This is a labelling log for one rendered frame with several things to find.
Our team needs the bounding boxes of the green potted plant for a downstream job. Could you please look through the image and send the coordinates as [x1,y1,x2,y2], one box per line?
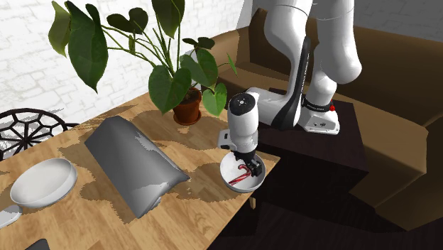
[48,0,239,126]

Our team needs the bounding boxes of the dark flat object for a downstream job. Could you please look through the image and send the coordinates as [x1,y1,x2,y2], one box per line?
[23,238,51,250]

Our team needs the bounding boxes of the small white bowl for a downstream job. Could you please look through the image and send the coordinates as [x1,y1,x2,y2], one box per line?
[219,151,267,194]

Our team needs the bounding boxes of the black wire chair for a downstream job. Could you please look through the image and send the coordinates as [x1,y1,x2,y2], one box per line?
[0,107,80,162]

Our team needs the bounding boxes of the red white candy cane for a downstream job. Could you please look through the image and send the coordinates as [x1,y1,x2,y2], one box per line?
[228,164,253,186]

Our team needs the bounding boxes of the grey pillow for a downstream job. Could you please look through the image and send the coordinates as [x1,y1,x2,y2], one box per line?
[84,115,192,219]

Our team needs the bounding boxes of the large white bowl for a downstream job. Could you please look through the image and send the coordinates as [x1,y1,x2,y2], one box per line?
[9,158,78,210]

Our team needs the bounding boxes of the dark robot stand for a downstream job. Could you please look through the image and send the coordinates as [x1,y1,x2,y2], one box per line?
[249,87,370,222]

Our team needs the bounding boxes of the brown sofa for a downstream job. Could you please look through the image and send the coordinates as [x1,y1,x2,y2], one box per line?
[207,8,443,232]

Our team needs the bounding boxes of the wooden table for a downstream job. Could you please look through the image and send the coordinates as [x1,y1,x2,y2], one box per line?
[0,92,281,250]

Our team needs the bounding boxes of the light grey flat object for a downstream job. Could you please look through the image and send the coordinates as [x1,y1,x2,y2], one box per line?
[0,204,23,229]

